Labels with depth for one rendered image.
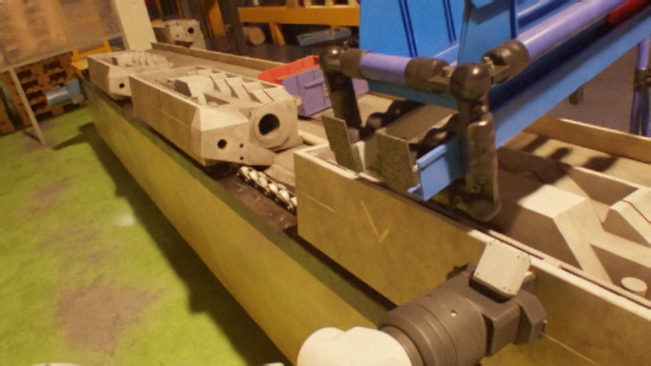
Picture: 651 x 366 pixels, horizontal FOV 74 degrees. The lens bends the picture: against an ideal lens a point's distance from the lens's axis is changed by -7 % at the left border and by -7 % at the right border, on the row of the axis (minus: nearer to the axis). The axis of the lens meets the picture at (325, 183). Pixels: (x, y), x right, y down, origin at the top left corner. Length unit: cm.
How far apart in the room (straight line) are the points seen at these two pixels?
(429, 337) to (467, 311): 5
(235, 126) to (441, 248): 90
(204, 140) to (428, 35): 90
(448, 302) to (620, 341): 20
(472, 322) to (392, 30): 35
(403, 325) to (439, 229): 26
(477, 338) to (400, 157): 19
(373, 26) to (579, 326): 42
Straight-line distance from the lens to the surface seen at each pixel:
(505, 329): 50
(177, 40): 586
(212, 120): 142
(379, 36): 59
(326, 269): 100
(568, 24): 54
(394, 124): 56
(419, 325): 44
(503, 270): 50
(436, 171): 44
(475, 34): 47
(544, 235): 73
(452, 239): 66
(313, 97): 187
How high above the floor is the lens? 137
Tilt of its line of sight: 27 degrees down
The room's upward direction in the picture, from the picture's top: 11 degrees counter-clockwise
